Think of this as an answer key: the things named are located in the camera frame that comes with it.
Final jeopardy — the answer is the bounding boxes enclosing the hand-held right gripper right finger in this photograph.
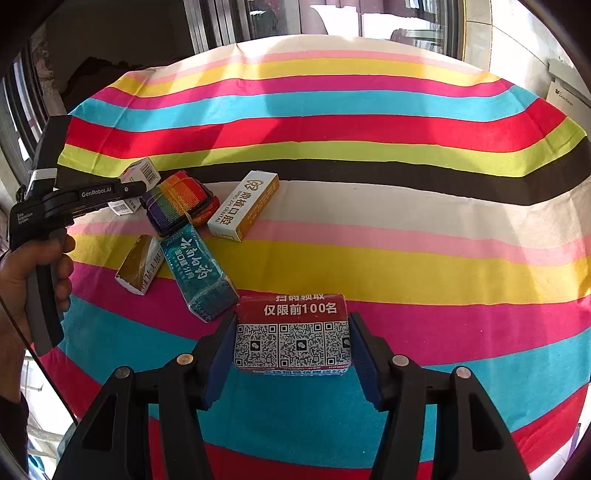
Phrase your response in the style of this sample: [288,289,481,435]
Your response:
[348,311,532,480]

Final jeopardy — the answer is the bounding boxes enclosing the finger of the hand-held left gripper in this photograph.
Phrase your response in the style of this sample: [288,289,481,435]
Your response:
[107,181,147,205]

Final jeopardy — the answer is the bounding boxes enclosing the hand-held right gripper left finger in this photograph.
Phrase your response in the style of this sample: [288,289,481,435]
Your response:
[53,311,238,480]

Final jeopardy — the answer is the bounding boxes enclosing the white and blue box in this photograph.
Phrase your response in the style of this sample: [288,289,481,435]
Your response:
[108,157,161,216]

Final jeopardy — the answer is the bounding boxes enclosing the red card packet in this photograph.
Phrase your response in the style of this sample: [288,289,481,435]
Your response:
[235,292,354,376]

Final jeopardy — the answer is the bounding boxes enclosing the person's left forearm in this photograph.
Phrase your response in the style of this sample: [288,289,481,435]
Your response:
[0,342,27,407]

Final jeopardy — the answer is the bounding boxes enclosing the person's left hand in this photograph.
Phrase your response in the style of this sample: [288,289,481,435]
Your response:
[0,233,77,352]

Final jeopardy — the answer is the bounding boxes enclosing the white and gold box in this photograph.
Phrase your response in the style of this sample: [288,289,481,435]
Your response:
[115,234,164,296]

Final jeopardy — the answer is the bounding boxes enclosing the teal box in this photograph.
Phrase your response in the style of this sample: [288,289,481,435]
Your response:
[161,224,238,323]

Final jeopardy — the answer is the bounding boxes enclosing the orange and white long box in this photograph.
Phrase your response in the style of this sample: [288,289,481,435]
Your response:
[207,170,280,242]

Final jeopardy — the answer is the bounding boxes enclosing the striped colourful tablecloth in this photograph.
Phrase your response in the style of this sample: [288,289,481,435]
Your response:
[34,37,591,480]

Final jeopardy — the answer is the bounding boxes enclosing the black cable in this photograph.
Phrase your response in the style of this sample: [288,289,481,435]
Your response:
[0,295,80,428]

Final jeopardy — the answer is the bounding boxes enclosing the sliding glass door frame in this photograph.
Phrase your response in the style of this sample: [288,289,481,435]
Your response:
[182,0,467,58]

